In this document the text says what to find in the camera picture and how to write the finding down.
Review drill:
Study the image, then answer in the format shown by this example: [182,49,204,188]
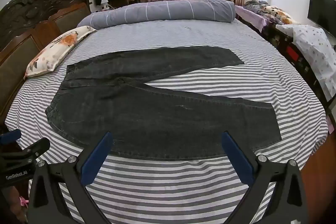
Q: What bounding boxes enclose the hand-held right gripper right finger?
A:
[221,131,309,224]

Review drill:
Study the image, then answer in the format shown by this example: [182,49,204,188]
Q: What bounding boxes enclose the grey rolled duvet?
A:
[77,0,236,30]

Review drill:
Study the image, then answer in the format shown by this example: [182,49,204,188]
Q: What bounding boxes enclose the dark grey denim pants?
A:
[45,46,282,161]

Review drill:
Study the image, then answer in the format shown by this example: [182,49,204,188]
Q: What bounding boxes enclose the purple sheet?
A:
[234,5,277,33]

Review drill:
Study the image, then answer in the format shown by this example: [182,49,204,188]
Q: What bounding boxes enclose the striped clothes pile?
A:
[243,0,269,14]

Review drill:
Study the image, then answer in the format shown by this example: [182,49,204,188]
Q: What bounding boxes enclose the dark carved wooden headboard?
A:
[0,0,92,125]

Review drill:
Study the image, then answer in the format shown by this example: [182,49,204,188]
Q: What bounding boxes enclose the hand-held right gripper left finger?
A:
[28,131,114,224]

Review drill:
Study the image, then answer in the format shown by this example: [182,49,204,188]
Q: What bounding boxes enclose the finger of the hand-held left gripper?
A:
[0,129,22,146]
[0,138,51,163]

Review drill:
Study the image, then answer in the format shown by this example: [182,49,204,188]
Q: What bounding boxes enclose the floral pillow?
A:
[24,26,97,80]

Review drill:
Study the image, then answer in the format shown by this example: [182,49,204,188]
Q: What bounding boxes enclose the bed with striped sheet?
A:
[5,17,330,224]

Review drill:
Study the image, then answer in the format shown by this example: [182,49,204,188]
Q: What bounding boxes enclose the white polka dot cloth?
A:
[278,24,336,103]

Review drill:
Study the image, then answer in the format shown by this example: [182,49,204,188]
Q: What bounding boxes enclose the black flat television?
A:
[307,0,336,39]

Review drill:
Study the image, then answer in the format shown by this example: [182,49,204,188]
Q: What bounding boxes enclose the floral cushion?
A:
[262,5,300,26]

